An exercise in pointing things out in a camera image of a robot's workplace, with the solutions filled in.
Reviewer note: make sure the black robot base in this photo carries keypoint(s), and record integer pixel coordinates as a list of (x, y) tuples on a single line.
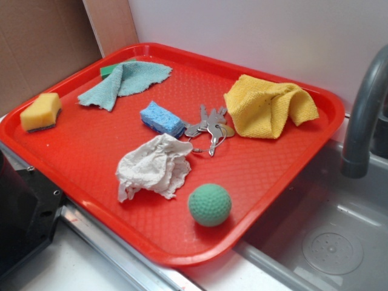
[(30, 208)]

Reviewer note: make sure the red plastic tray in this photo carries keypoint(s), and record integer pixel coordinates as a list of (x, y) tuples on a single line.
[(81, 153)]

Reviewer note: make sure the silver key bunch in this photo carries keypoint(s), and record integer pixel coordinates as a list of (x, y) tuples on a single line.
[(215, 124)]

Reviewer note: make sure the crumpled white paper towel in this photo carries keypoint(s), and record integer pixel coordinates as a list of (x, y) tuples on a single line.
[(159, 165)]

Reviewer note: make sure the blue sponge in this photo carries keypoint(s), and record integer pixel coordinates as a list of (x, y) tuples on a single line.
[(162, 121)]

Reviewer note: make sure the green dimpled ball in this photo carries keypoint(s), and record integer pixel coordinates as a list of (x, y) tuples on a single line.
[(210, 205)]

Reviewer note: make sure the yellow microfiber cloth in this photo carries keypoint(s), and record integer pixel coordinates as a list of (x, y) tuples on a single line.
[(260, 109)]

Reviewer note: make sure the teal microfiber cloth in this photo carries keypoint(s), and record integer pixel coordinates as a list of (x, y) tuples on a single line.
[(127, 78)]

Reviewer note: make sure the green block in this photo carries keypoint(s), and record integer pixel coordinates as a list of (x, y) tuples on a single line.
[(106, 71)]

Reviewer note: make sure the yellow scouring sponge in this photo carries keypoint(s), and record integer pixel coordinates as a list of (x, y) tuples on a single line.
[(42, 113)]

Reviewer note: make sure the grey plastic sink basin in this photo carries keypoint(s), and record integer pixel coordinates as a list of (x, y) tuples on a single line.
[(325, 231)]

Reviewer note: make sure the grey toy faucet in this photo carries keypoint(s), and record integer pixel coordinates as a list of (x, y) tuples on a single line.
[(367, 128)]

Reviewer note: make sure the brown cardboard panel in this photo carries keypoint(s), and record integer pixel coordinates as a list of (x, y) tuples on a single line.
[(44, 42)]

